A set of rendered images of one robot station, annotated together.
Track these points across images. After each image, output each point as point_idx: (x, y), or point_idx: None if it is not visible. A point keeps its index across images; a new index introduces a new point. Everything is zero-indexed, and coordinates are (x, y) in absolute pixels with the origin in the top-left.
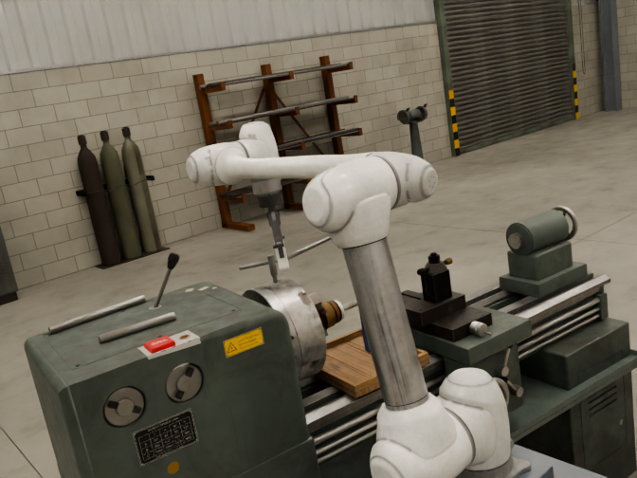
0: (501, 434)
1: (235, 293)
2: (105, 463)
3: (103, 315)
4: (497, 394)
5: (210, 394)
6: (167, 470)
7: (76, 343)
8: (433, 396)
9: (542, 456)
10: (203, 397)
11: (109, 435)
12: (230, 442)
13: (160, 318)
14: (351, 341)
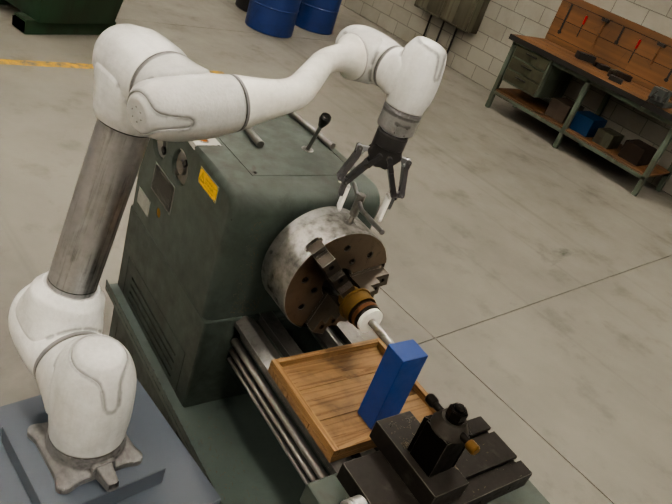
0: (50, 412)
1: (316, 189)
2: (145, 162)
3: (305, 128)
4: (64, 379)
5: (184, 194)
6: (156, 209)
7: None
8: (59, 299)
9: None
10: (181, 190)
11: (151, 148)
12: (177, 243)
13: (253, 135)
14: (415, 400)
